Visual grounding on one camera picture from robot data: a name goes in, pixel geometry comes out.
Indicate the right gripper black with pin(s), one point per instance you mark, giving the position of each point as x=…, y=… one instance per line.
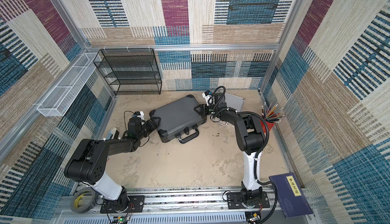
x=208, y=108

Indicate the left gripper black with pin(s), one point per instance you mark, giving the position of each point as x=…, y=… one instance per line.
x=155, y=125

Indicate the dark grey poker case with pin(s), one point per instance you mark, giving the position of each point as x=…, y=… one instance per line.
x=179, y=119

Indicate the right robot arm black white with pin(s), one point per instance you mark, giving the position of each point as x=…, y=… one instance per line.
x=252, y=136

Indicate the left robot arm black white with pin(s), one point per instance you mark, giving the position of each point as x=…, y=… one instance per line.
x=88, y=164

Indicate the silver aluminium poker case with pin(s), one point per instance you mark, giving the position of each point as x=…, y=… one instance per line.
x=233, y=105

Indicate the black mesh shelf rack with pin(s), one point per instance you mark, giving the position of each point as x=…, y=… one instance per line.
x=129, y=71

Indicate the bundle of coloured pencils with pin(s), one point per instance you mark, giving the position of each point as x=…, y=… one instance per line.
x=272, y=114

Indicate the grey tape roll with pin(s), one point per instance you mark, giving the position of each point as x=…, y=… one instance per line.
x=83, y=201

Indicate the dark blue book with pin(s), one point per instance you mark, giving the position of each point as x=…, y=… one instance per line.
x=291, y=199

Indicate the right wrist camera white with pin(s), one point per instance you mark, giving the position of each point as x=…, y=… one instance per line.
x=209, y=98

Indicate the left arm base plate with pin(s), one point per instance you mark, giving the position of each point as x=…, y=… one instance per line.
x=130, y=204

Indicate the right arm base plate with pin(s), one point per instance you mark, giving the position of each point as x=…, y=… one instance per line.
x=237, y=200

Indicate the white mesh wall basket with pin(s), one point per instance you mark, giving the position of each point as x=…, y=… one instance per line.
x=62, y=96

